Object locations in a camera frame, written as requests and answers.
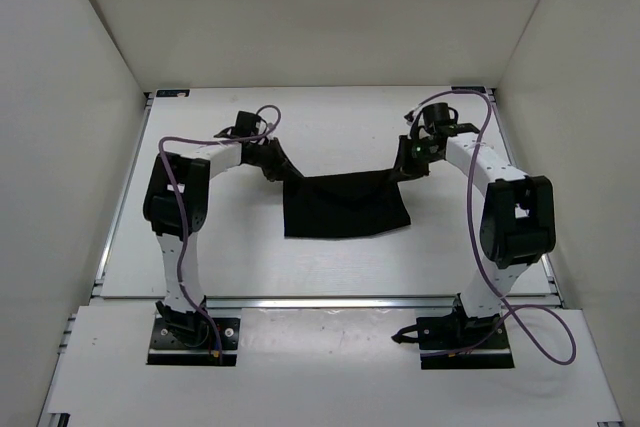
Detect black skirt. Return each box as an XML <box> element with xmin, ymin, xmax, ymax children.
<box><xmin>283</xmin><ymin>166</ymin><xmax>411</xmax><ymax>240</ymax></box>

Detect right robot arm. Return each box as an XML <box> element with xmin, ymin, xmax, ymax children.
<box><xmin>394</xmin><ymin>102</ymin><xmax>556</xmax><ymax>348</ymax></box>

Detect table corner label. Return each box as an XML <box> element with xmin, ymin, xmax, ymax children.
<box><xmin>451</xmin><ymin>86</ymin><xmax>487</xmax><ymax>95</ymax></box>
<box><xmin>155</xmin><ymin>89</ymin><xmax>190</xmax><ymax>98</ymax></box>

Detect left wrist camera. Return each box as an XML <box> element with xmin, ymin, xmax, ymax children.
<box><xmin>258</xmin><ymin>117</ymin><xmax>281</xmax><ymax>136</ymax></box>

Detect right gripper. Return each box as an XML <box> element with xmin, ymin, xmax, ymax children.
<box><xmin>389</xmin><ymin>135</ymin><xmax>441</xmax><ymax>184</ymax></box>

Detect right table corner label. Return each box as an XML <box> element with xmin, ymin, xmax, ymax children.
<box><xmin>451</xmin><ymin>86</ymin><xmax>487</xmax><ymax>95</ymax></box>

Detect left table corner label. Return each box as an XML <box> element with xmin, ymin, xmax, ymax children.
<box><xmin>155</xmin><ymin>89</ymin><xmax>190</xmax><ymax>98</ymax></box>

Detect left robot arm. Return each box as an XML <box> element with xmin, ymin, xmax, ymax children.
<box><xmin>143</xmin><ymin>105</ymin><xmax>302</xmax><ymax>362</ymax></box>

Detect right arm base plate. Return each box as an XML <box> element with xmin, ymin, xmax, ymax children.
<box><xmin>391</xmin><ymin>299</ymin><xmax>515</xmax><ymax>371</ymax></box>

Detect aluminium table front rail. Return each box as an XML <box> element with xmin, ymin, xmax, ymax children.
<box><xmin>94</xmin><ymin>294</ymin><xmax>461</xmax><ymax>312</ymax></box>

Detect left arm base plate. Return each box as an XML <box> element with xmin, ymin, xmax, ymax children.
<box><xmin>147</xmin><ymin>302</ymin><xmax>241</xmax><ymax>367</ymax></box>

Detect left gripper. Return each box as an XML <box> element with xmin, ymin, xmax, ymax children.
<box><xmin>246</xmin><ymin>137</ymin><xmax>303</xmax><ymax>182</ymax></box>

